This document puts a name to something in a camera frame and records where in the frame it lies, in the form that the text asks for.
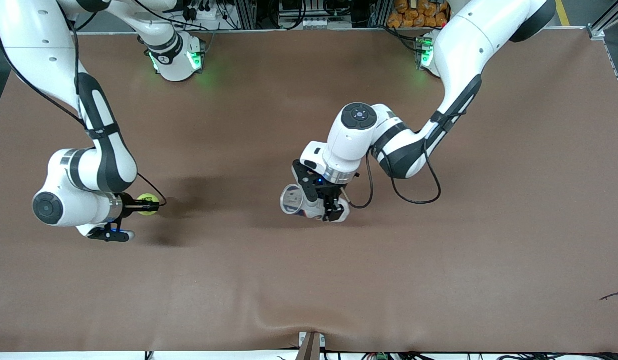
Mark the aluminium frame profile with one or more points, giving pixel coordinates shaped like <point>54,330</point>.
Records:
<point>596,34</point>
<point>244,12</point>

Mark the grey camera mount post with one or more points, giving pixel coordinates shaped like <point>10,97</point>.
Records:
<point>310,347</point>

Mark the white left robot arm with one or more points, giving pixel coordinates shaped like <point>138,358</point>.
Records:
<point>464,45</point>

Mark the brown table mat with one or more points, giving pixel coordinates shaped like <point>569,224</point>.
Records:
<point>308,275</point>

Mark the white terminal block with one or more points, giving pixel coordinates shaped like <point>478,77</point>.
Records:
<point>314,23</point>

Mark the orange packets pile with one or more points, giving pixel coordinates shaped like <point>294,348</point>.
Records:
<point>414,12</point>

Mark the green plug connector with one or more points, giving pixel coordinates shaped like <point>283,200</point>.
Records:
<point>381,356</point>

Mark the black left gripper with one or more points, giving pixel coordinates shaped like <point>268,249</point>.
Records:
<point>330,192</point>

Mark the yellow tennis ball black print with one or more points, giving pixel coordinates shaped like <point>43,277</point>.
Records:
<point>147,213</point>

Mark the black electronics box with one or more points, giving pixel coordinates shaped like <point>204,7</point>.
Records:
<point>288,6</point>

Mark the clear tennis ball can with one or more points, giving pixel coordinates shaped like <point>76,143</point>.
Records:
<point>291,200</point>

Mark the small black twig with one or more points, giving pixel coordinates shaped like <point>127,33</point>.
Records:
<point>614,295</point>

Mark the white power strip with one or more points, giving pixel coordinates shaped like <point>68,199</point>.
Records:
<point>208,14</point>

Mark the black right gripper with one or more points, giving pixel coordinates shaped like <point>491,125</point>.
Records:
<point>128,204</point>

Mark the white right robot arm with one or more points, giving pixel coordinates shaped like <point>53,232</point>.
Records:
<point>53,50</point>

